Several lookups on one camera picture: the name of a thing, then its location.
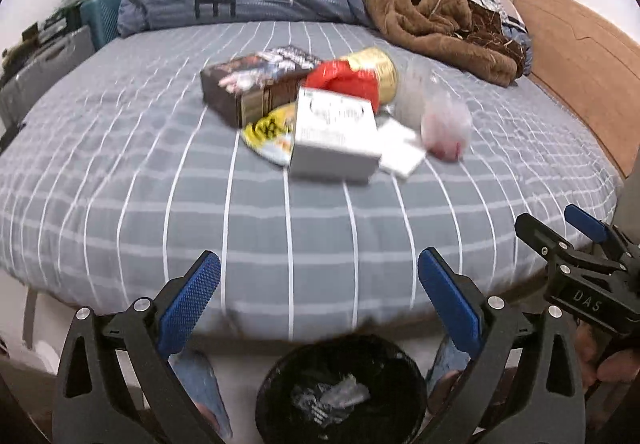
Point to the wooden headboard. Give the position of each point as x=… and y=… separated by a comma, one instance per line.
x=590, y=63

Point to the yellow snack wrapper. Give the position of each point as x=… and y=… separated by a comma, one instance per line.
x=267, y=131

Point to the white paper tissue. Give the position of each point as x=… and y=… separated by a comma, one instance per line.
x=400, y=151

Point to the person's right hand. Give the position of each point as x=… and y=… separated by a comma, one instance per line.
x=615, y=364

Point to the white cardboard box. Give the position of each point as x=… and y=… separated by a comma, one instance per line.
x=335, y=138

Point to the dark brown printed box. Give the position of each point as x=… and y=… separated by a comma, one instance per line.
x=235, y=83

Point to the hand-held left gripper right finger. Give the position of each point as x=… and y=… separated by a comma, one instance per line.
x=450, y=301

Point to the black round trash bin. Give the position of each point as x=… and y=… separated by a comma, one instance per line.
x=280, y=389

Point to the red mesh bag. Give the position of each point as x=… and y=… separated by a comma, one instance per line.
x=345, y=78

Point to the grey checked bed sheet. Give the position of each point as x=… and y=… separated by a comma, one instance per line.
x=150, y=204

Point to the grey suitcase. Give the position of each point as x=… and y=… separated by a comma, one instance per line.
x=45, y=68

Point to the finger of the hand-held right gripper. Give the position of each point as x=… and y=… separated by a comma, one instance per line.
x=540, y=239
x=587, y=224

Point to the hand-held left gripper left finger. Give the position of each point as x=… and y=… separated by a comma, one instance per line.
x=192, y=301

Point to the clear plastic bag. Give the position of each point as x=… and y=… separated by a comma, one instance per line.
x=445, y=123

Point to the blue slipper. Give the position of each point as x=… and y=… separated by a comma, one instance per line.
x=445, y=364
x=200, y=384

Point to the clear plastic wrappers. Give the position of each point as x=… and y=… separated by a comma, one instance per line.
x=327, y=396

